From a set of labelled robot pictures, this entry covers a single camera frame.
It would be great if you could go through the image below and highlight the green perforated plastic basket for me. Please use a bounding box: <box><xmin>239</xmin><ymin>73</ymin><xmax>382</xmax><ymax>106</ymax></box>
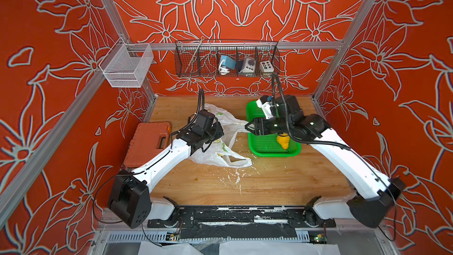
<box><xmin>246</xmin><ymin>101</ymin><xmax>302</xmax><ymax>158</ymax></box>

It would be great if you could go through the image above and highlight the yellow-orange plastic pear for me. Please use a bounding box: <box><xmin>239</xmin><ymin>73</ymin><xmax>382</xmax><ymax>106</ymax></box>
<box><xmin>276</xmin><ymin>133</ymin><xmax>291</xmax><ymax>150</ymax></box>

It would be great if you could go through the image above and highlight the white lemon-print plastic bag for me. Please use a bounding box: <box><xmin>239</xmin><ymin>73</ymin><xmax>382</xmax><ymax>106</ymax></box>
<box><xmin>188</xmin><ymin>103</ymin><xmax>252</xmax><ymax>168</ymax></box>

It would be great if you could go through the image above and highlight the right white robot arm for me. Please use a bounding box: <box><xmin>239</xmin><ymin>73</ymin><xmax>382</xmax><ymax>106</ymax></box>
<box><xmin>245</xmin><ymin>95</ymin><xmax>406</xmax><ymax>229</ymax></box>

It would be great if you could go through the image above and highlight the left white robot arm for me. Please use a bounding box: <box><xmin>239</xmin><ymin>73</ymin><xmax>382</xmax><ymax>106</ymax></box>
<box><xmin>107</xmin><ymin>110</ymin><xmax>224</xmax><ymax>229</ymax></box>

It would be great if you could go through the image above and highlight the white button box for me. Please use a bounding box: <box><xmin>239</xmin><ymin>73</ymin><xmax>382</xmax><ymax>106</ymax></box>
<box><xmin>260</xmin><ymin>60</ymin><xmax>274</xmax><ymax>74</ymax></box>

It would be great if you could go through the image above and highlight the orange plastic tool case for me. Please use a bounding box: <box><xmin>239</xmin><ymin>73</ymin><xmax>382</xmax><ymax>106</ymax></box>
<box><xmin>123</xmin><ymin>122</ymin><xmax>172</xmax><ymax>169</ymax></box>

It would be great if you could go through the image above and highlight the white grey power adapter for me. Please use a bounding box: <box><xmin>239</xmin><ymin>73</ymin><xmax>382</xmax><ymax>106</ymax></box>
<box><xmin>237</xmin><ymin>56</ymin><xmax>256</xmax><ymax>74</ymax></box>

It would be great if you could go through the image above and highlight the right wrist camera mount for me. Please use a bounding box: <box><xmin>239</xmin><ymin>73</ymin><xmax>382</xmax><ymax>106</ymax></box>
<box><xmin>256</xmin><ymin>95</ymin><xmax>277</xmax><ymax>119</ymax></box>

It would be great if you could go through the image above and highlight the blue white charger with cable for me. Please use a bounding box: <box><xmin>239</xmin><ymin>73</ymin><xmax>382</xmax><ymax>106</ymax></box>
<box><xmin>218</xmin><ymin>55</ymin><xmax>236</xmax><ymax>76</ymax></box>

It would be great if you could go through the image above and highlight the black wire wall basket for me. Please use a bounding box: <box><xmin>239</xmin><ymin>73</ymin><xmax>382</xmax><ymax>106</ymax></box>
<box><xmin>175</xmin><ymin>39</ymin><xmax>281</xmax><ymax>78</ymax></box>

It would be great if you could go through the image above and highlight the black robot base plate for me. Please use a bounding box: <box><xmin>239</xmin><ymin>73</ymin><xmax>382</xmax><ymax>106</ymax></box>
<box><xmin>145</xmin><ymin>205</ymin><xmax>337</xmax><ymax>243</ymax></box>

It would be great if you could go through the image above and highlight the clear acrylic wall box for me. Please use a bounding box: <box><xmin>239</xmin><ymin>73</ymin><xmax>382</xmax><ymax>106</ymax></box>
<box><xmin>100</xmin><ymin>44</ymin><xmax>154</xmax><ymax>88</ymax></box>

